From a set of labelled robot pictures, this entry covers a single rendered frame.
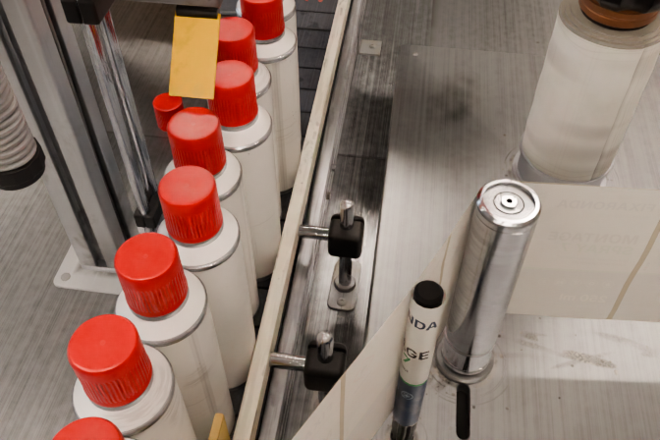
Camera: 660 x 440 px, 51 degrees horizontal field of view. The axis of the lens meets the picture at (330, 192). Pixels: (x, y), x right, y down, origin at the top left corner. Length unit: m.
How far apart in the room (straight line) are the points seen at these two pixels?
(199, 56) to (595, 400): 0.38
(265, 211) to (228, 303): 0.11
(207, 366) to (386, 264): 0.23
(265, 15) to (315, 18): 0.35
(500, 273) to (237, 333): 0.18
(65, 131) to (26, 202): 0.24
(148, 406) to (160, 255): 0.07
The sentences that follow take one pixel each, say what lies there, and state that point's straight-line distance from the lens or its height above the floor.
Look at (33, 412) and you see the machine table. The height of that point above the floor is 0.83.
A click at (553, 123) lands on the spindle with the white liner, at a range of 0.62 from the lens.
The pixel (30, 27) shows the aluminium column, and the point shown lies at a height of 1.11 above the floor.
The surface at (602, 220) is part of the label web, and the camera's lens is 0.47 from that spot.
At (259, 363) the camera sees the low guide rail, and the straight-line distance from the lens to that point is 0.52.
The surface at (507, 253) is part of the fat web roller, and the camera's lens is 0.43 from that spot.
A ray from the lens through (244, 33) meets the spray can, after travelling 0.50.
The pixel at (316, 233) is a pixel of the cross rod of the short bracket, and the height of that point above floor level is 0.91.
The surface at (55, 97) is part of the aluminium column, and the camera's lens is 0.54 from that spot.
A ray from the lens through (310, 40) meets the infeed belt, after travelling 0.85.
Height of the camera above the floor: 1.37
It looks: 48 degrees down
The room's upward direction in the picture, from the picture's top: straight up
